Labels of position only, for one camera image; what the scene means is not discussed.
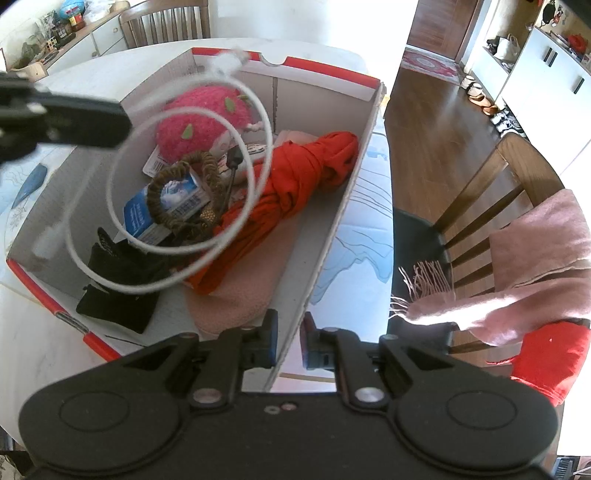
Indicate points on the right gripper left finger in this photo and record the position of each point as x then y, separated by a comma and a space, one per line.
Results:
223, 361

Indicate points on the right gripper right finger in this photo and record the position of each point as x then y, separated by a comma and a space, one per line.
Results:
355, 363

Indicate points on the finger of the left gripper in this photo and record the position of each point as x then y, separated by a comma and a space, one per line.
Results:
71, 120

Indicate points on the pink fleece cloth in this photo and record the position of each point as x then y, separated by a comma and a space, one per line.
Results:
257, 259

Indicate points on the blue white tissue pack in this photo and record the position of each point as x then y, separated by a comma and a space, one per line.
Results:
178, 200

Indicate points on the pink dragonfruit plush toy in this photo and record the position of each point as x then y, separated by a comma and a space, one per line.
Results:
184, 134

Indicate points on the brown hair scrunchie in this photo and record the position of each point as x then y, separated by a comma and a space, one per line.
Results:
203, 166

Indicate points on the red knotted cloth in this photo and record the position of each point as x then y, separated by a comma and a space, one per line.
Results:
298, 171

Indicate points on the white red cardboard box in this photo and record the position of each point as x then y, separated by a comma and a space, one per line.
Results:
243, 187

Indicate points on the white sideboard cabinet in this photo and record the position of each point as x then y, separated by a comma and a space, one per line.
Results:
36, 42

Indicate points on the globe toy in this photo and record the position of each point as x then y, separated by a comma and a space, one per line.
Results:
71, 8

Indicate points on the far wooden chair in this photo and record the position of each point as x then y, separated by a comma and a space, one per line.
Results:
156, 22

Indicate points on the wooden chair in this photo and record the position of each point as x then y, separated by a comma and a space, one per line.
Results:
513, 179
156, 22

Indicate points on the near wooden chair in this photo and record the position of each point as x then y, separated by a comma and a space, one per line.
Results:
513, 179

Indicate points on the red cloth on chair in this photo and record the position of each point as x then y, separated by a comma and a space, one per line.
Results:
551, 359

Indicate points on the pink scarf on chair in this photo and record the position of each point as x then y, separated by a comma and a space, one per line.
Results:
541, 270

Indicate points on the shoes on floor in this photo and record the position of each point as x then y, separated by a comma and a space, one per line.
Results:
502, 118

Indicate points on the red doormat rug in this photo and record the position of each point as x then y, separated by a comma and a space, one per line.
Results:
431, 64

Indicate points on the white tall cabinet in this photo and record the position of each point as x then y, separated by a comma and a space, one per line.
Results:
533, 57

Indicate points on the brown entrance door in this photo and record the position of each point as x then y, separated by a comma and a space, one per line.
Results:
443, 26

